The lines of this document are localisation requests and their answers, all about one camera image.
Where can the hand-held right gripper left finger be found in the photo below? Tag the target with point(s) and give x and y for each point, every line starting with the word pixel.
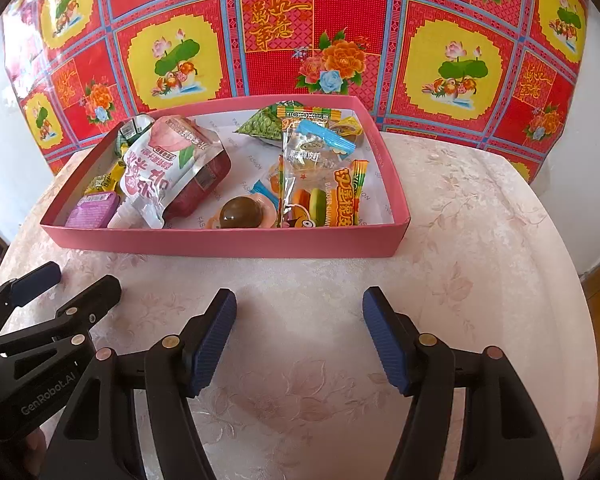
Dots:
pixel 212 342

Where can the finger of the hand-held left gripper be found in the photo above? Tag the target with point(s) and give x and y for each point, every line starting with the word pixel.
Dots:
pixel 35 278
pixel 95 297

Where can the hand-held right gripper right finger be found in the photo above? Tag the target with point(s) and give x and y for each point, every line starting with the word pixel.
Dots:
pixel 385 347

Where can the purple jelly cup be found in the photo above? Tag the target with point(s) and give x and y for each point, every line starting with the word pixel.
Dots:
pixel 91 210

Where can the pink cardboard box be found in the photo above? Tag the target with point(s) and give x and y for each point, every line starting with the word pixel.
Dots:
pixel 230 245

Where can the yellow snack packet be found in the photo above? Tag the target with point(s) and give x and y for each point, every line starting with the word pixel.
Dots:
pixel 100 183

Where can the braised egg packet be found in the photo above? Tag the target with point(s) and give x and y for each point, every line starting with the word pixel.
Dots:
pixel 242 212

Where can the pink drink pouch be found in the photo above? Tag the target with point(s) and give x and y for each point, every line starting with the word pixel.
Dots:
pixel 165 170

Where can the small yellow candy packet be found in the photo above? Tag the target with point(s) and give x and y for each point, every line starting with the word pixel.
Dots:
pixel 122 149

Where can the colourful gummy packet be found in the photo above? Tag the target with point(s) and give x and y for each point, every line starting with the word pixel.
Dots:
pixel 340 195

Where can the green and white snack packet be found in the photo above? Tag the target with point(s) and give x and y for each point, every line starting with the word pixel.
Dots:
pixel 136 129

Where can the clear blue-edged snack packet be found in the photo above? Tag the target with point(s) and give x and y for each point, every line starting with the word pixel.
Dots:
pixel 312 152

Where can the round yellow jelly cup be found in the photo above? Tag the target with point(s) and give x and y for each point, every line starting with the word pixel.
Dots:
pixel 349 127

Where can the long orange striped packet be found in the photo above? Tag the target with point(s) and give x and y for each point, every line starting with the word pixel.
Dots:
pixel 305 111

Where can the person's left hand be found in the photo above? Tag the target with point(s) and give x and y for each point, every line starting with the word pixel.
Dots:
pixel 34 451

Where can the pale floral tablecloth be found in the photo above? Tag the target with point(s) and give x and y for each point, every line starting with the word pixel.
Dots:
pixel 480 260

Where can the green triangular snack packet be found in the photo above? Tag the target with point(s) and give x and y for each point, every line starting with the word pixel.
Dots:
pixel 260 125

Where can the red floral printed cloth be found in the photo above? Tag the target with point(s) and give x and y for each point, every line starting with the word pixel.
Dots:
pixel 330 10

